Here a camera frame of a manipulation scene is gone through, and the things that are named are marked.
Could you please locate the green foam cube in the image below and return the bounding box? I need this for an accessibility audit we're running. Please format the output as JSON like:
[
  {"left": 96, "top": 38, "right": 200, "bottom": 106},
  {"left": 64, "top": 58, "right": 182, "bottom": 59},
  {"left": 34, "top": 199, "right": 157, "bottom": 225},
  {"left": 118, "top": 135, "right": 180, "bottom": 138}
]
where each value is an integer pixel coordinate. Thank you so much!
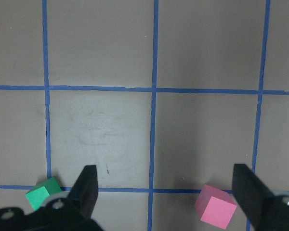
[{"left": 25, "top": 177, "right": 62, "bottom": 211}]

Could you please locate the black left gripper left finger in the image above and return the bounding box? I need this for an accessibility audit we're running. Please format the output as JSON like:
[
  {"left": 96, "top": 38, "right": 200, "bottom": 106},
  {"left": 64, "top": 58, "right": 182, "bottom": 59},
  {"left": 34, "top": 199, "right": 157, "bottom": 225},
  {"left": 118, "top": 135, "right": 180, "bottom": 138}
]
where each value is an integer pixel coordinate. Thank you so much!
[{"left": 0, "top": 165, "right": 103, "bottom": 231}]

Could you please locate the pink foam cube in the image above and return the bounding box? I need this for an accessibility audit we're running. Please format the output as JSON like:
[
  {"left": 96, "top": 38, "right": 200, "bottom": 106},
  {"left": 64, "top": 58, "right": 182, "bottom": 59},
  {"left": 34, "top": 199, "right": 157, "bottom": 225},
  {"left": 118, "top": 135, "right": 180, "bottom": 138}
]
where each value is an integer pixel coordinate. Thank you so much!
[{"left": 194, "top": 184, "right": 237, "bottom": 230}]

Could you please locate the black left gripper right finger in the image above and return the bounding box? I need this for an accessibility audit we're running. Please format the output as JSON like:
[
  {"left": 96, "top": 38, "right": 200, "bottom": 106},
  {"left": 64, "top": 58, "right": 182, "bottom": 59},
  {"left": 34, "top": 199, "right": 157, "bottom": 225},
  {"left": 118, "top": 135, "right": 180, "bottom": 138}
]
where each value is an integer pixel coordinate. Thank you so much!
[{"left": 232, "top": 164, "right": 289, "bottom": 231}]

